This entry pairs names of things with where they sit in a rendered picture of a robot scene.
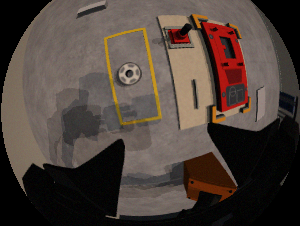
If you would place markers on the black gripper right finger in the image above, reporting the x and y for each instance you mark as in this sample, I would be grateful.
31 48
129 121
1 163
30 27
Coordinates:
241 148

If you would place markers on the black wheel with grey hub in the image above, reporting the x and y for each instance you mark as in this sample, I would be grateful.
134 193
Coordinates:
122 73

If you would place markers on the yellow rectangular outline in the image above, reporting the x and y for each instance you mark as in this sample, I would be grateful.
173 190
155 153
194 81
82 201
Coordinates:
152 75

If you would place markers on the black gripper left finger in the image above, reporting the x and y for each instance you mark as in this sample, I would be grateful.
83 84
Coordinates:
98 180

